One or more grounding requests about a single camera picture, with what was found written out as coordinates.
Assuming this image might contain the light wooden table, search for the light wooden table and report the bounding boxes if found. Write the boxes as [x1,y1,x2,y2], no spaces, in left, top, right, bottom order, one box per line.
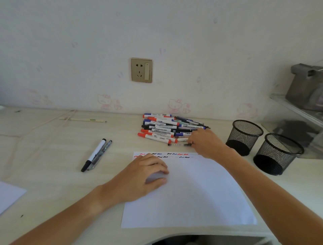
[0,106,323,245]

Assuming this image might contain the clear acrylic rack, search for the clear acrylic rack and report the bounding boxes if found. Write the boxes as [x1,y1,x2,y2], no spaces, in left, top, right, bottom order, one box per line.
[261,93,323,160]

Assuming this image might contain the dark slim pen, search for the dark slim pen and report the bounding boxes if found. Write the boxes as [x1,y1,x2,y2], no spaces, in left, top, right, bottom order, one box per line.
[87,140,113,171]

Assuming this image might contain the white paper sheet with squiggles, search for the white paper sheet with squiggles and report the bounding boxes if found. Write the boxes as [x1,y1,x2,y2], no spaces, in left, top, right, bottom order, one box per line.
[121,151,258,229]

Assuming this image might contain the black mesh cup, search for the black mesh cup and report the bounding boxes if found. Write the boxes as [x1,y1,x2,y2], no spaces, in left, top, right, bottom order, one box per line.
[225,119,264,156]
[253,133,305,176]

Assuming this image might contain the paper-wrapped chopsticks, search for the paper-wrapped chopsticks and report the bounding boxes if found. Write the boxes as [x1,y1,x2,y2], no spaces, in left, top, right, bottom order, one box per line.
[58,117,107,123]

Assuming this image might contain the blank white paper sheet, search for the blank white paper sheet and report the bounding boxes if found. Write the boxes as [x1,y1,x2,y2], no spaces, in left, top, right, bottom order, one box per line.
[0,181,27,215]

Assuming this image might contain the person's right forearm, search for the person's right forearm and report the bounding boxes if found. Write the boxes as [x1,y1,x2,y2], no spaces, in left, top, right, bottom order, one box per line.
[217,146,323,245]

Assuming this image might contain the thin pink cord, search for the thin pink cord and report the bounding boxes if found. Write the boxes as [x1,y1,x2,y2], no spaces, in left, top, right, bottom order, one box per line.
[0,109,76,175]

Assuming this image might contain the person's left hand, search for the person's left hand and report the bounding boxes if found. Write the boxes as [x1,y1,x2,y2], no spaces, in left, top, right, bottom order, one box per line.
[101,153,170,206]

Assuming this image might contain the person's left forearm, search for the person's left forearm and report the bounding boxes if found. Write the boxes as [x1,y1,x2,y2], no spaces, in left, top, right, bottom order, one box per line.
[10,185,116,245]

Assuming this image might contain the person's right hand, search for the person's right hand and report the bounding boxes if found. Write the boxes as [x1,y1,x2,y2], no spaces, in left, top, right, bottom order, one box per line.
[187,127,234,160]

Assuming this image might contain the black cap whiteboard marker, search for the black cap whiteboard marker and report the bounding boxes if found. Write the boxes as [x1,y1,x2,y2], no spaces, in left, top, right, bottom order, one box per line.
[80,138,107,173]

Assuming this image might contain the gold wall socket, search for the gold wall socket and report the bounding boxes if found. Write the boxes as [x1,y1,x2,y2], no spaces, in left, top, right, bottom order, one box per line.
[131,58,153,83]

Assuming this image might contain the pile of assorted pens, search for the pile of assorted pens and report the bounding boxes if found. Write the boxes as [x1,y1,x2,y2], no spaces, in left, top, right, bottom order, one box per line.
[137,113,211,145]

